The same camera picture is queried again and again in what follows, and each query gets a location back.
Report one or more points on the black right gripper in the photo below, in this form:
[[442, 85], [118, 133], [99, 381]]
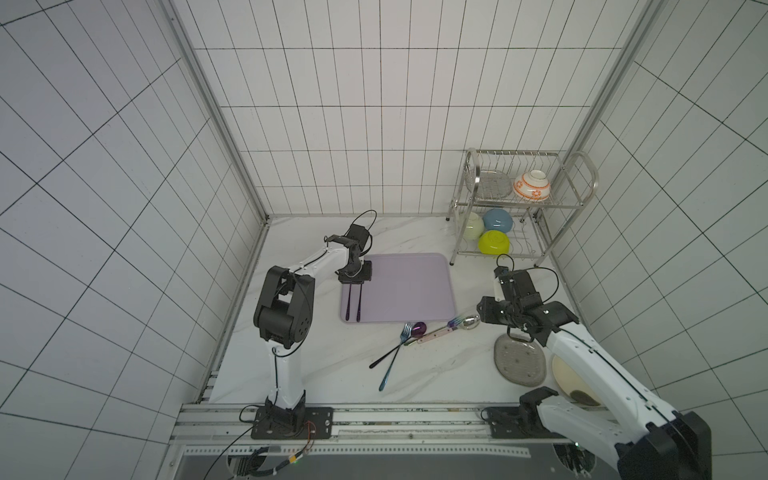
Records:
[[516, 318]]

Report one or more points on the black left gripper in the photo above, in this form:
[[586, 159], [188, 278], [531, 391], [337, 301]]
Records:
[[366, 275]]

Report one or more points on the dark purple metal spoon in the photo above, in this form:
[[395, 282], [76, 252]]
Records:
[[359, 303]]

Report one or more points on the blue metal fork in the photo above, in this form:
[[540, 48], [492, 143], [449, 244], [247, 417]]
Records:
[[393, 357]]

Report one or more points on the magenta metal spoon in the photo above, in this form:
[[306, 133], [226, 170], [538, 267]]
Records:
[[418, 329]]

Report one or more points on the purple metal fork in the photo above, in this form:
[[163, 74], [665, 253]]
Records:
[[348, 304]]

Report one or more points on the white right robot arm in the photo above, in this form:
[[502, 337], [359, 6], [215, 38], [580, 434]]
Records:
[[647, 438]]

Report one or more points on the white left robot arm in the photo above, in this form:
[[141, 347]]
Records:
[[284, 310]]

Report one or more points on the grey oval plate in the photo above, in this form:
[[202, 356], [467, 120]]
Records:
[[519, 362]]

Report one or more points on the lavender plastic tray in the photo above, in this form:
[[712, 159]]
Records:
[[404, 287]]

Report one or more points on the lime green bowl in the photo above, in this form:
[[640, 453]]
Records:
[[493, 242]]

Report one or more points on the cream plate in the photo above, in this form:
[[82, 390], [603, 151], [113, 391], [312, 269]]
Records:
[[573, 385]]

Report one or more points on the blue bowl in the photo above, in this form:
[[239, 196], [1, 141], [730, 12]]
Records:
[[497, 219]]

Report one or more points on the pale green cup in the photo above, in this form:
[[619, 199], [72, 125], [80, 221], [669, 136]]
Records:
[[474, 227]]

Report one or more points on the steel dish rack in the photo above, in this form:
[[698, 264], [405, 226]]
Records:
[[538, 226]]

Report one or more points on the orange white bowl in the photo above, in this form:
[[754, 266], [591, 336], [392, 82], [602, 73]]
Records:
[[532, 185]]

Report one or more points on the grey round plate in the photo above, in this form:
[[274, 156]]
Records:
[[490, 184]]

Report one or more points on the pink handled silver spoon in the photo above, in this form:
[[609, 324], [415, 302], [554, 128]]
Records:
[[467, 322]]

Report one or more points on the rainbow handled fork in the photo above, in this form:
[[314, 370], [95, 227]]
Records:
[[449, 327]]

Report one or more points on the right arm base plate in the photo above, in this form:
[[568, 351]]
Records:
[[513, 422]]

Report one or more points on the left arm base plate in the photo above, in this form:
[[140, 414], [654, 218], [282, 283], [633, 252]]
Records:
[[273, 423]]

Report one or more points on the aluminium mounting rail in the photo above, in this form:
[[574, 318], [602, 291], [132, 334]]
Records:
[[226, 430]]

